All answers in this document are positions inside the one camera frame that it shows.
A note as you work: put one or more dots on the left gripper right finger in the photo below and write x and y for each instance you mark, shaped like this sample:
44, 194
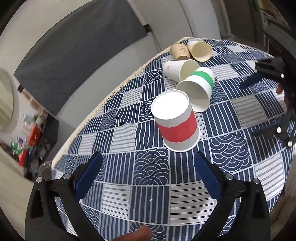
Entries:
252, 220

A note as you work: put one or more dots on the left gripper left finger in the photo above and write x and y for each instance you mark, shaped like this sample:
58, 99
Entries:
43, 221

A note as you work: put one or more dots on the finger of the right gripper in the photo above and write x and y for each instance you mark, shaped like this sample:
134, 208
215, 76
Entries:
251, 80
271, 130

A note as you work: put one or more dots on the red banded paper cup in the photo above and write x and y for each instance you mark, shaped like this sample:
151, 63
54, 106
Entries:
176, 121

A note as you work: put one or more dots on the green banded paper cup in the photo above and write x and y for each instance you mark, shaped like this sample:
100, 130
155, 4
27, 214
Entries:
198, 87

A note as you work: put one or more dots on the yellow rimmed paper cup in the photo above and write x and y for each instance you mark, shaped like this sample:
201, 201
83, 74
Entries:
200, 50

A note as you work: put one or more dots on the white pink-dotted paper cup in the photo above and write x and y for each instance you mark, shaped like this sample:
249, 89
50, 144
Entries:
179, 70

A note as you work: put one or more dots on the brown kraft paper cup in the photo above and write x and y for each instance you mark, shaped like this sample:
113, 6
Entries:
179, 51

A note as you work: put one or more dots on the right hand thumb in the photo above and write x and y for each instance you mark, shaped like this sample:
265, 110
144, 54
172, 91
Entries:
279, 89

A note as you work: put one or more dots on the left hand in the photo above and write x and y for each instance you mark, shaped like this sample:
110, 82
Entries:
142, 234

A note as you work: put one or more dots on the red bowl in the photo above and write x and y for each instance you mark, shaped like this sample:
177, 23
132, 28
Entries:
34, 135

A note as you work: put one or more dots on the blue white patterned tablecloth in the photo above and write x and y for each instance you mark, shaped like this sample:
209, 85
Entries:
142, 182

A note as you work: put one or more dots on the grey refrigerator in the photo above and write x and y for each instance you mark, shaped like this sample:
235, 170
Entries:
172, 20

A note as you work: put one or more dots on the dark grey covered television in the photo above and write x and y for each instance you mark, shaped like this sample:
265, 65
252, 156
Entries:
73, 49

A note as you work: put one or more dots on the black wall shelf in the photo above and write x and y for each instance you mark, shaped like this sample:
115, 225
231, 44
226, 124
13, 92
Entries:
36, 155

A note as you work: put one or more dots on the round wall mirror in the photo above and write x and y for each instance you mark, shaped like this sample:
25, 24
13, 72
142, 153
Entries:
10, 107

